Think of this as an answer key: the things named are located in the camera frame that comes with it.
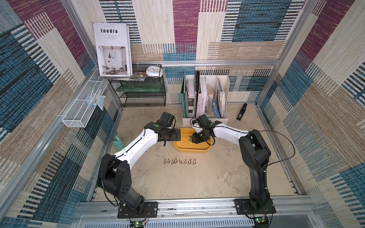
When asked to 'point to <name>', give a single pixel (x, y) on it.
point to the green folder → (184, 97)
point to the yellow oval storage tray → (185, 145)
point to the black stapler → (242, 111)
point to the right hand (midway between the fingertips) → (193, 139)
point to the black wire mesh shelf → (150, 92)
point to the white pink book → (202, 106)
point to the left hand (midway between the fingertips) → (172, 135)
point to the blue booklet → (216, 109)
